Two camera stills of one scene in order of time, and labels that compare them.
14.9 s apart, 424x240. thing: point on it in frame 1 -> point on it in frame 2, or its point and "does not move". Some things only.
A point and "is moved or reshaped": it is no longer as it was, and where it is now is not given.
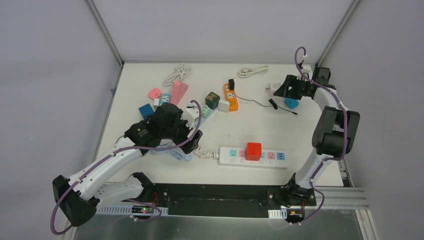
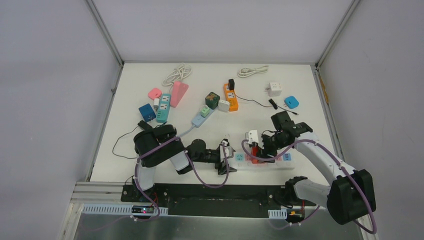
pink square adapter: [154, 93] does not move
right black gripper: [284, 91] -> [263, 152]
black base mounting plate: [230, 200] does not move
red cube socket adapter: [253, 151] is moved or reshaped
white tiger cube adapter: [271, 88] does not move
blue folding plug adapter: [292, 103] does not move
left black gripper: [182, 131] -> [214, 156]
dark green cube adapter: [211, 100] does not move
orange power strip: [231, 97] does not move
